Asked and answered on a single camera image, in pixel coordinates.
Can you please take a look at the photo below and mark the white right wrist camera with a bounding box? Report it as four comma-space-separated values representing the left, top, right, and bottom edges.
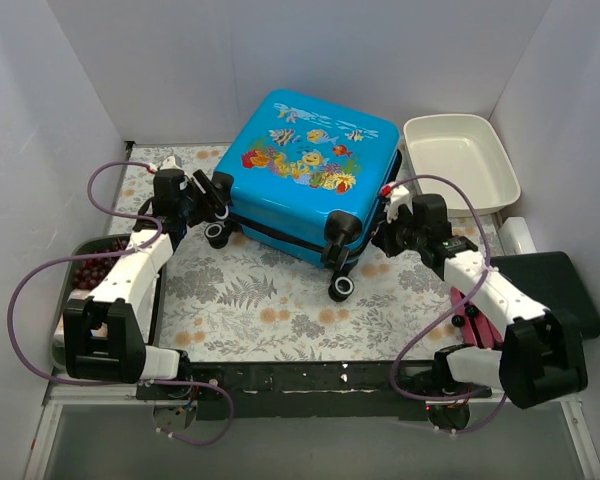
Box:
380, 182, 411, 224

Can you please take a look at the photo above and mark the cream plastic basin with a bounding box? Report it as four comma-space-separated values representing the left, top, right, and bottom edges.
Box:
403, 114, 521, 217

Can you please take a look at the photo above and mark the dark red grape bunch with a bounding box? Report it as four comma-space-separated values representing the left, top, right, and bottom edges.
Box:
70, 235, 129, 291

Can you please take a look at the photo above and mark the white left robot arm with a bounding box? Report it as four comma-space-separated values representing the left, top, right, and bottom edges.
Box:
62, 167, 228, 400

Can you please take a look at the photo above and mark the blue fish-print suitcase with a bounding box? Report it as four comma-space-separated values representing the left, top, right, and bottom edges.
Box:
204, 89, 401, 302

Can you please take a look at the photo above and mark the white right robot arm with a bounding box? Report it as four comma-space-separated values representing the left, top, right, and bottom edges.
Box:
375, 187, 588, 409

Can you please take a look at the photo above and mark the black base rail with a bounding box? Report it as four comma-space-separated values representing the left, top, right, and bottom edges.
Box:
136, 360, 467, 421

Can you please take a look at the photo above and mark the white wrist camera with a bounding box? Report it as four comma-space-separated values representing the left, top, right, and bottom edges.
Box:
148, 154, 182, 174
380, 182, 411, 224

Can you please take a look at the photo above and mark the white device at right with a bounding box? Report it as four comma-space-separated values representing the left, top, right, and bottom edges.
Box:
498, 217, 537, 256

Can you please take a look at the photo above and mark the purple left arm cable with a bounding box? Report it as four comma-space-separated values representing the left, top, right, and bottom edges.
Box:
7, 160, 236, 446

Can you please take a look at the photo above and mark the floral fern table mat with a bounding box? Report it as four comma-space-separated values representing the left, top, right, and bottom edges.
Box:
108, 142, 505, 362

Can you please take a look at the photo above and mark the dark green tray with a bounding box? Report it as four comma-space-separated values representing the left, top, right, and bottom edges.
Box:
51, 241, 167, 372

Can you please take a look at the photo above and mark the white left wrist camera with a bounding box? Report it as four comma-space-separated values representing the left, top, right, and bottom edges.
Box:
148, 154, 182, 174

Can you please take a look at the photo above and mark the black storage box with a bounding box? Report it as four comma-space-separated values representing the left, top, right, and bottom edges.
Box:
491, 251, 600, 340

